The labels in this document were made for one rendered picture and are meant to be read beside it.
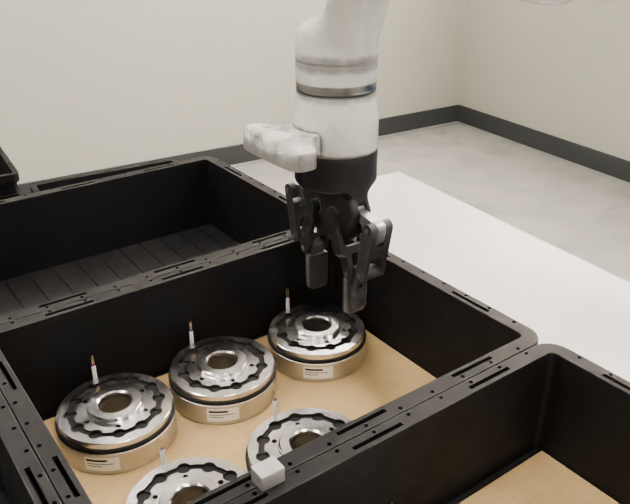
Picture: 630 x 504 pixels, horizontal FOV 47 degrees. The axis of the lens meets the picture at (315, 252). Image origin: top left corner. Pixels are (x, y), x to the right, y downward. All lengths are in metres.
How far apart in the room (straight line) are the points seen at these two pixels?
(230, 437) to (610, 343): 0.62
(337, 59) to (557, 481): 0.39
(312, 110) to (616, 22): 3.29
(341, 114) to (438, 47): 3.83
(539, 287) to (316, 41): 0.73
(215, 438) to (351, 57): 0.35
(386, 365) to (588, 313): 0.48
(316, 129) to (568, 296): 0.69
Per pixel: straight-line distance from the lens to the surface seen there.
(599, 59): 3.91
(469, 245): 1.34
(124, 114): 3.55
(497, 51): 4.36
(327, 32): 0.59
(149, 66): 3.54
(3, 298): 0.96
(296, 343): 0.74
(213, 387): 0.69
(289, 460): 0.51
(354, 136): 0.61
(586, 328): 1.13
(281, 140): 0.60
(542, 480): 0.66
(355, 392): 0.73
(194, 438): 0.68
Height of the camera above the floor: 1.27
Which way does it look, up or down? 26 degrees down
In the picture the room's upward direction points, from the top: straight up
